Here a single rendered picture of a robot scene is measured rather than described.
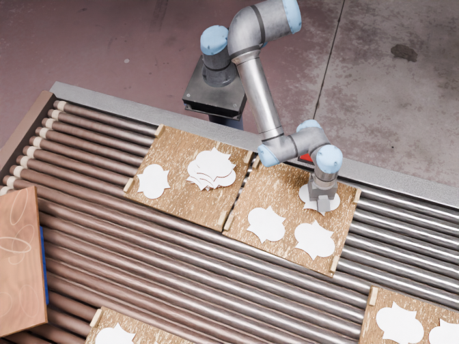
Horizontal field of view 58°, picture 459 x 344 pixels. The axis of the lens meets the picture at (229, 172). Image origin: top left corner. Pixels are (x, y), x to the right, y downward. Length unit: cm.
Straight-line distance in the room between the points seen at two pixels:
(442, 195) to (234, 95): 90
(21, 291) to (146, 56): 224
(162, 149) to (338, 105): 158
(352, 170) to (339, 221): 23
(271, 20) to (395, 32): 226
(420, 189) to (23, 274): 142
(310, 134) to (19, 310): 108
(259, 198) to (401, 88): 183
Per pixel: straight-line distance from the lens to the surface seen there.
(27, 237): 161
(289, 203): 155
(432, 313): 153
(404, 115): 301
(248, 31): 129
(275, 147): 129
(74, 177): 178
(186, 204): 157
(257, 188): 157
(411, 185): 168
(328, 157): 126
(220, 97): 179
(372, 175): 166
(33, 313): 152
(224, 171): 155
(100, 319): 153
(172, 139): 172
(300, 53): 324
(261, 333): 145
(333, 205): 153
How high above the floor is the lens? 235
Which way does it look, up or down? 62 degrees down
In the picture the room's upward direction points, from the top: 10 degrees counter-clockwise
